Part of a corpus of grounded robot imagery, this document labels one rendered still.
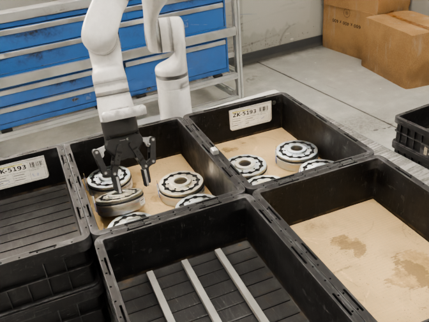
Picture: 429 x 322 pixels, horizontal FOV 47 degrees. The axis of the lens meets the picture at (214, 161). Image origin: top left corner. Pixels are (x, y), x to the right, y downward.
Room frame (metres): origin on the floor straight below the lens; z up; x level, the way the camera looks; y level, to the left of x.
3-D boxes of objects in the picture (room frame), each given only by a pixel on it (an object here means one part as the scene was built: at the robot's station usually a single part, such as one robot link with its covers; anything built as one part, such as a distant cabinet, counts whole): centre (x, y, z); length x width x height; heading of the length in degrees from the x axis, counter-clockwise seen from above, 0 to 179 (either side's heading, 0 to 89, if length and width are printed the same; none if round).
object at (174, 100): (1.34, 0.10, 0.89); 0.09 x 0.09 x 0.17; 34
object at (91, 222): (0.93, 0.15, 0.92); 0.40 x 0.30 x 0.02; 20
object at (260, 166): (1.00, -0.07, 0.86); 0.10 x 0.10 x 0.01
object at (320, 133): (1.03, -0.13, 0.87); 0.40 x 0.30 x 0.11; 20
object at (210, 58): (3.00, 0.17, 0.60); 0.72 x 0.03 x 0.56; 116
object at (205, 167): (0.93, 0.15, 0.87); 0.40 x 0.30 x 0.11; 20
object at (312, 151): (1.05, -0.20, 0.86); 0.10 x 0.10 x 0.01
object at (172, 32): (1.34, 0.10, 1.05); 0.09 x 0.09 x 0.17; 7
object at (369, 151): (1.03, -0.13, 0.92); 0.40 x 0.30 x 0.02; 20
